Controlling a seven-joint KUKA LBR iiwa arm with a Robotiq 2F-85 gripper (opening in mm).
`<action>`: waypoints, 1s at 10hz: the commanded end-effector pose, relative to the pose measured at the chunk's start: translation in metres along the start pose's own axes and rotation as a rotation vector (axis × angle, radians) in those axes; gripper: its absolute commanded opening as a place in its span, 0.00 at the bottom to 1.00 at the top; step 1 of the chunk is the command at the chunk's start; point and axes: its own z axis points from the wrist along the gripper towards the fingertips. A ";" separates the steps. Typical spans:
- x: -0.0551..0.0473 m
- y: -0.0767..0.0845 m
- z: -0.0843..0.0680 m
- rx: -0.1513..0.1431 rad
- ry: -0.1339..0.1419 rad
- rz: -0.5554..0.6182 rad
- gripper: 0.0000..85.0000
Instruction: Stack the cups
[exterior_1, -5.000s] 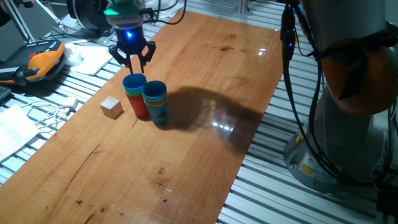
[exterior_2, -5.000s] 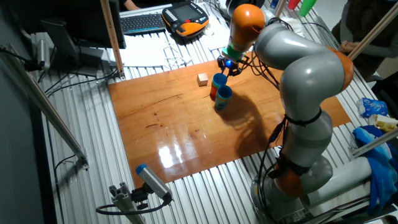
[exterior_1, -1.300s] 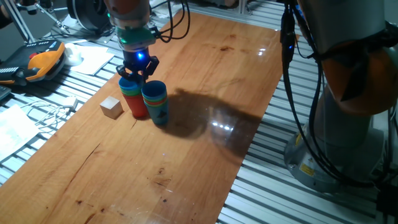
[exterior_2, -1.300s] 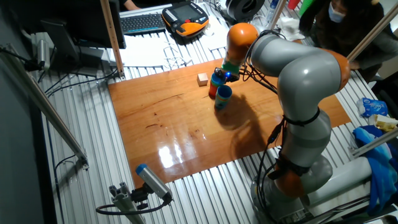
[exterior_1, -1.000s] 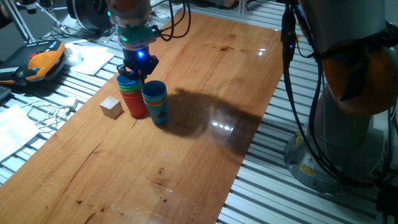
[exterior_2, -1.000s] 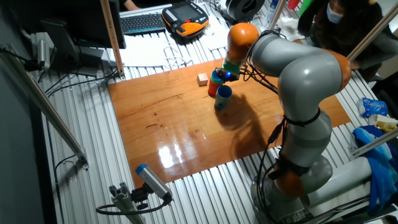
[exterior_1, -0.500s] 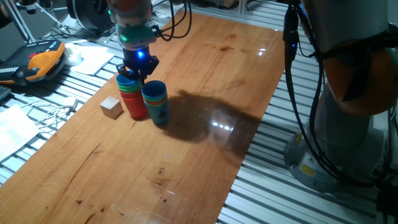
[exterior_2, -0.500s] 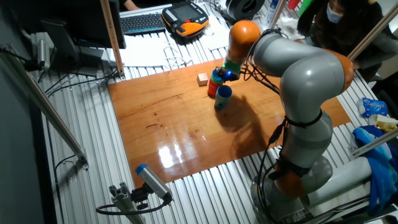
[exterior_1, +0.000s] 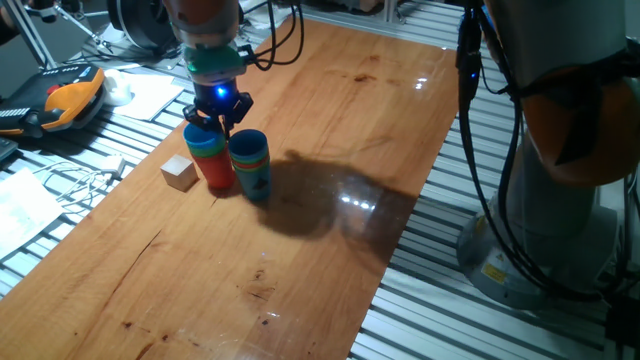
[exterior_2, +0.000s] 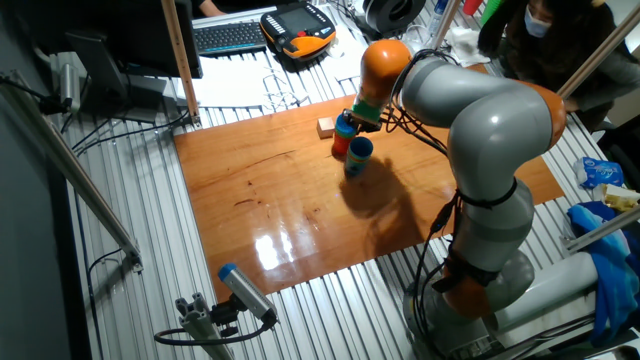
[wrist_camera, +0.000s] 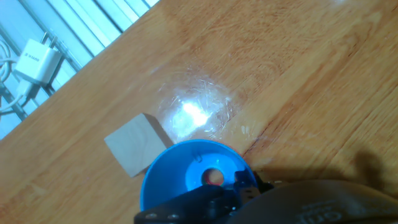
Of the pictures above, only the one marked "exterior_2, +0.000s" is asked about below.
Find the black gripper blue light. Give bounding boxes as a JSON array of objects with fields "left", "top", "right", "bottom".
[{"left": 341, "top": 108, "right": 385, "bottom": 135}]

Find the person's forearm dark sleeve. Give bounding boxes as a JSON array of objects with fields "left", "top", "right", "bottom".
[{"left": 192, "top": 0, "right": 226, "bottom": 19}]

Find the green cup stack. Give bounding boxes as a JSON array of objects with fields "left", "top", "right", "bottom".
[{"left": 480, "top": 0, "right": 504, "bottom": 26}]

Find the small wooden block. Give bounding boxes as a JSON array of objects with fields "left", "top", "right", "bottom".
[{"left": 316, "top": 116, "right": 337, "bottom": 140}]

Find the black round spool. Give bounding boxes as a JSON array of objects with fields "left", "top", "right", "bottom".
[{"left": 362, "top": 0, "right": 427, "bottom": 35}]

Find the varnished wooden board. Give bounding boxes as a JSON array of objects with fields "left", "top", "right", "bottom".
[{"left": 173, "top": 62, "right": 565, "bottom": 304}]

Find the orange and black teach pendant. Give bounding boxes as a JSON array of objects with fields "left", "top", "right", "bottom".
[{"left": 259, "top": 1, "right": 337, "bottom": 61}]

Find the white paper sheet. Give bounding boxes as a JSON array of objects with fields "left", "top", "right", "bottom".
[{"left": 192, "top": 49, "right": 326, "bottom": 109}]

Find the white crumpled tissue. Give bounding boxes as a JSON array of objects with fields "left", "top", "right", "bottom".
[{"left": 443, "top": 25, "right": 491, "bottom": 67}]

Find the clear plastic bottle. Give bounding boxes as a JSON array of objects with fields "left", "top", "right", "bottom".
[{"left": 427, "top": 0, "right": 450, "bottom": 35}]

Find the black computer keyboard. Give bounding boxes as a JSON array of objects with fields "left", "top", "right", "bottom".
[{"left": 192, "top": 5, "right": 279, "bottom": 57}]

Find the person in dark jacket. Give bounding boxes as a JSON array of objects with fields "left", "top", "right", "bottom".
[{"left": 477, "top": 0, "right": 640, "bottom": 132}]

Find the black computer monitor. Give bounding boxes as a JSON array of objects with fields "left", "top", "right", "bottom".
[{"left": 9, "top": 0, "right": 204, "bottom": 124}]

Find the blue tissue pack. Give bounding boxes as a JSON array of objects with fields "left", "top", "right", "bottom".
[{"left": 573, "top": 156, "right": 625, "bottom": 190}]

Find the short aluminium profile stub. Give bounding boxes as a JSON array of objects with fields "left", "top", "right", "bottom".
[{"left": 174, "top": 292, "right": 236, "bottom": 360}]

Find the white cylinder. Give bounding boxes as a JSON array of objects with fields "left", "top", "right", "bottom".
[{"left": 487, "top": 251, "right": 600, "bottom": 334}]

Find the yellowish snack bag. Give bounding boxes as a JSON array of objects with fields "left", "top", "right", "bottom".
[{"left": 592, "top": 182, "right": 640, "bottom": 214}]

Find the small silver cylinder device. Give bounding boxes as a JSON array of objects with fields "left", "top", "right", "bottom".
[{"left": 58, "top": 62, "right": 82, "bottom": 114}]

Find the blue cloth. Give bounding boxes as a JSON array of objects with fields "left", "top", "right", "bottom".
[{"left": 567, "top": 201, "right": 640, "bottom": 346}]

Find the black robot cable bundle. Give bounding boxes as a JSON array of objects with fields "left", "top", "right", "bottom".
[{"left": 382, "top": 47, "right": 469, "bottom": 359}]

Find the aluminium frame profile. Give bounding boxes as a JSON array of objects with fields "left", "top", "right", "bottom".
[
  {"left": 0, "top": 69, "right": 144, "bottom": 274},
  {"left": 432, "top": 0, "right": 461, "bottom": 46},
  {"left": 556, "top": 2, "right": 640, "bottom": 101},
  {"left": 564, "top": 204, "right": 640, "bottom": 254}
]

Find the brown upright frame post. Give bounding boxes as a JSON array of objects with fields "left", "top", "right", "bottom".
[{"left": 159, "top": 0, "right": 202, "bottom": 126}]

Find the silver camera with blue cap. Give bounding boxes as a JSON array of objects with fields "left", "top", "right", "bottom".
[{"left": 217, "top": 262, "right": 279, "bottom": 326}]

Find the black camera cable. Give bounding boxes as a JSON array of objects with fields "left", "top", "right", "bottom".
[{"left": 153, "top": 319, "right": 276, "bottom": 347}]

